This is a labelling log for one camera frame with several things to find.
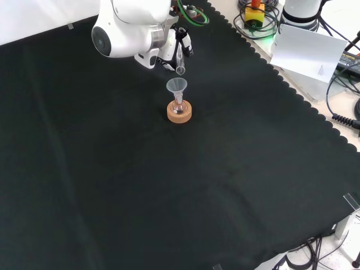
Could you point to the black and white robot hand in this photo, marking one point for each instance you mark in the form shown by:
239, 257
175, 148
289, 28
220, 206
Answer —
168, 47

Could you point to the clear graduated cylinder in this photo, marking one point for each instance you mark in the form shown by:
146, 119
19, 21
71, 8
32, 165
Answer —
180, 67

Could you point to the clear round-bottom flask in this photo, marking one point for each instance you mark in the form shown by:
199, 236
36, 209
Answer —
180, 108

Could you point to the clear plastic funnel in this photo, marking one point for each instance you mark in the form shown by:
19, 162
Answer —
176, 85

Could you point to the yellow stop button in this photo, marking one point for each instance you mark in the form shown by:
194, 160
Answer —
254, 15

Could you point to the black bench cloth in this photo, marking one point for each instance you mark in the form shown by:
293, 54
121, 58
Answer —
140, 182

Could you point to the pale board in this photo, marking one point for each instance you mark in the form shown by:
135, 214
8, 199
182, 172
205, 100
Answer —
306, 53

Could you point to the black power adapter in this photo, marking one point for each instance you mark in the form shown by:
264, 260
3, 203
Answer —
350, 60

